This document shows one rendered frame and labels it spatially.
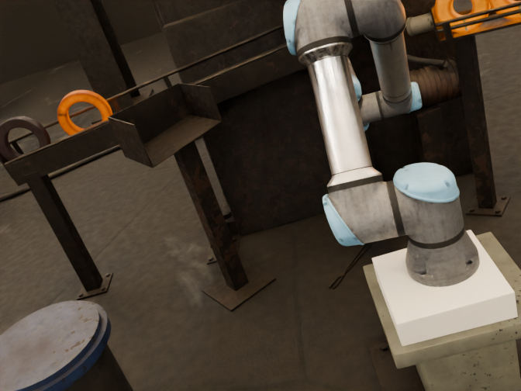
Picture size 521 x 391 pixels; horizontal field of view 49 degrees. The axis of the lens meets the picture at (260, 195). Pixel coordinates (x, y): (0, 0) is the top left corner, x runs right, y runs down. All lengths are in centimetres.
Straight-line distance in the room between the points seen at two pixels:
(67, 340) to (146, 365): 57
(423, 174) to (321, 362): 71
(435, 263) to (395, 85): 47
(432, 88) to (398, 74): 50
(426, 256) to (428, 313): 12
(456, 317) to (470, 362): 18
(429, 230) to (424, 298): 14
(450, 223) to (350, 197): 20
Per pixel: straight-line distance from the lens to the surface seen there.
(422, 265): 125
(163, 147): 177
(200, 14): 207
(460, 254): 123
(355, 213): 116
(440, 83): 192
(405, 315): 120
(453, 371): 137
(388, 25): 126
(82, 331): 140
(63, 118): 212
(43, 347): 143
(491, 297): 121
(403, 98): 152
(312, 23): 121
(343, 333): 174
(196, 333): 194
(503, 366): 140
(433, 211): 116
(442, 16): 189
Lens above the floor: 115
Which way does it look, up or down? 26 degrees down
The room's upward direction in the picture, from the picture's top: 19 degrees counter-clockwise
